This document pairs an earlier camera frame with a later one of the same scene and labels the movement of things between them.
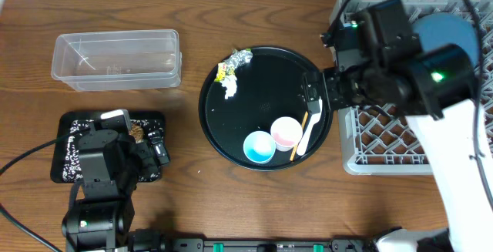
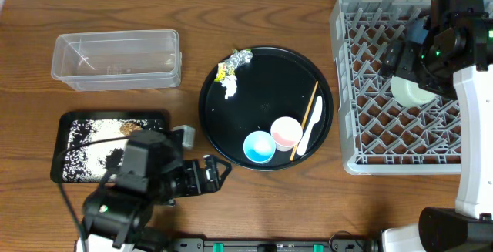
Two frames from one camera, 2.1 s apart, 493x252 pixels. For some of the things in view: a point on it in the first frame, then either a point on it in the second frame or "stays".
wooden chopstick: [294, 151] stays
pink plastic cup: [286, 132] stays
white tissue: [229, 82] stays
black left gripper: [155, 149] to [204, 175]
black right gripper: [328, 89] to [403, 64]
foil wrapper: [237, 58] stays
